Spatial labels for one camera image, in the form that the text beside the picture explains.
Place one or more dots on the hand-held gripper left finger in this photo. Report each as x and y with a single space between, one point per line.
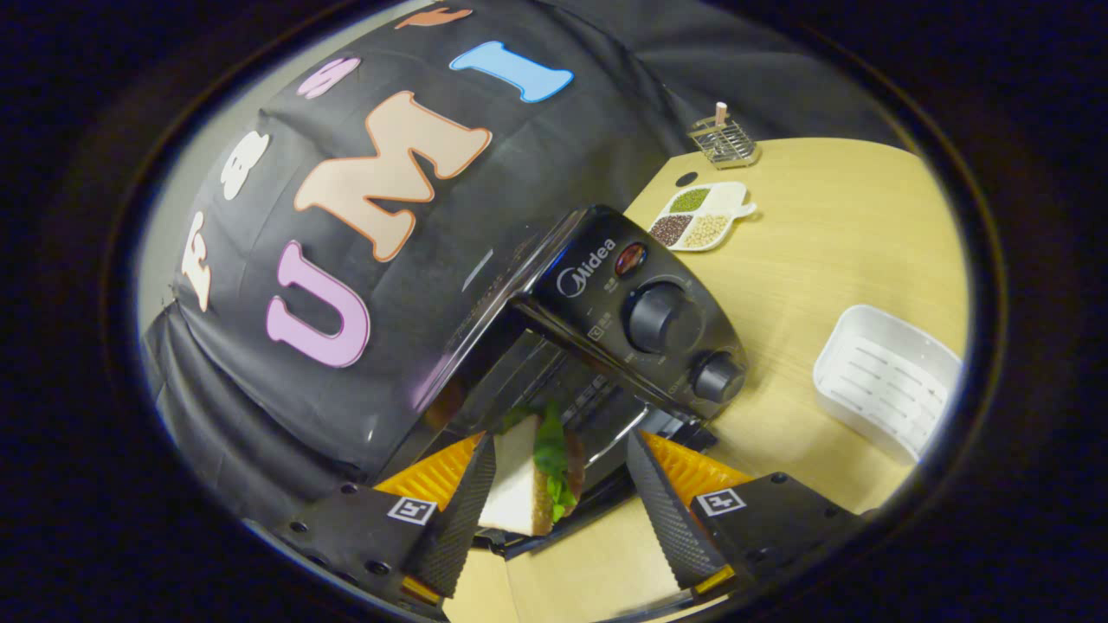
459 519

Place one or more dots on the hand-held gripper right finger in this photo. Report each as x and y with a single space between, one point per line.
666 510

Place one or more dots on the black toaster oven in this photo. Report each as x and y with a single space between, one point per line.
606 294

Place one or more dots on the small black disc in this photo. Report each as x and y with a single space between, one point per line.
686 179

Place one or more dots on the black backdrop cloth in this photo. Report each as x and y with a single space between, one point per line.
537 164

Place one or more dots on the white bread lettuce sandwich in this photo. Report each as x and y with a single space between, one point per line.
519 484

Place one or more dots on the white divided dish with grains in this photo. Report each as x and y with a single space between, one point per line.
701 221

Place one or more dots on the white plastic tray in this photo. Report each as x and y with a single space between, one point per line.
887 381

